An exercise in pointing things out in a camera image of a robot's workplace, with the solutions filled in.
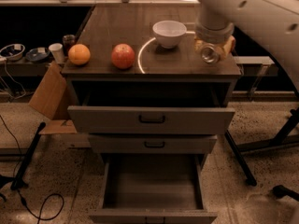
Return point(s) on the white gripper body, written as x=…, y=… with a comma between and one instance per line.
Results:
x=214, y=35

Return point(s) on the red coke can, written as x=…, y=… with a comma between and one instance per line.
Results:
x=209, y=53

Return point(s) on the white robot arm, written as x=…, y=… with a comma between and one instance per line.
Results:
x=273, y=24

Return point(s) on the grey three-drawer cabinet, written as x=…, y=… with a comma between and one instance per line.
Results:
x=111, y=25

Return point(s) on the grey top drawer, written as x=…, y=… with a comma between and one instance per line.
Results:
x=150, y=108

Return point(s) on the grey drawer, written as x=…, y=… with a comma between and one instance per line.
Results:
x=152, y=143
x=150, y=108
x=152, y=189

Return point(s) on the grey middle drawer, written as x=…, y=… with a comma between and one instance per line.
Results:
x=152, y=143

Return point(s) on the grey bottom drawer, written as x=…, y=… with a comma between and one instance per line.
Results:
x=152, y=189

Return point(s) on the white bowl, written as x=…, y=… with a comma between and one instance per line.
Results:
x=169, y=33

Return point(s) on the red apple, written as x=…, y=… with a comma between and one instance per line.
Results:
x=123, y=56

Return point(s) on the black stand leg right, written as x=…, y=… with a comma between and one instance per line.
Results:
x=250, y=179

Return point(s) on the black stand leg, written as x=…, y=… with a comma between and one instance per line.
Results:
x=18, y=183
x=250, y=179

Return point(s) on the orange fruit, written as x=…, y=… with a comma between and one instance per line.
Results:
x=79, y=54

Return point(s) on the dark glass jar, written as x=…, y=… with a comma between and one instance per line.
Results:
x=68, y=42

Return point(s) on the white paper cup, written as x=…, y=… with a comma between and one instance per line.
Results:
x=57, y=52

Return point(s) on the brown cardboard piece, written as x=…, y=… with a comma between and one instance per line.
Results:
x=51, y=98

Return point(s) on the blue bowl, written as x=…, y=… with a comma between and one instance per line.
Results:
x=37, y=55

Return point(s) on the silver bowl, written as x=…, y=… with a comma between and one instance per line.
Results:
x=12, y=52

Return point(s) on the black stand leg left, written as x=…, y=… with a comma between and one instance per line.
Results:
x=18, y=183

